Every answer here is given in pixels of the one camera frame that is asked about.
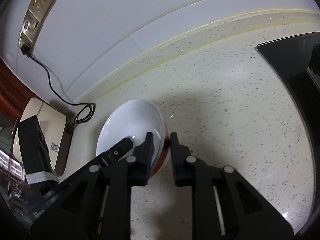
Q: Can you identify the black gas stove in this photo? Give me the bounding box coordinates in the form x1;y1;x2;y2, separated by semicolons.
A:
256;31;320;140

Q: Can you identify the beige wall socket strip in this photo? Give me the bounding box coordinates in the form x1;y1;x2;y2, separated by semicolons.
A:
18;0;56;50

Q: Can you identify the black power cable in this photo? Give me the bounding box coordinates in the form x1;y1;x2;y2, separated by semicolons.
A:
20;43;97;133

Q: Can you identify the cream rice cooker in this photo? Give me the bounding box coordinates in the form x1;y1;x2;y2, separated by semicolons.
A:
20;98;72;177

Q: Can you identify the white bowl with red outside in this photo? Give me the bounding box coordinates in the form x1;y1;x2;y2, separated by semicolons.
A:
96;99;169;176

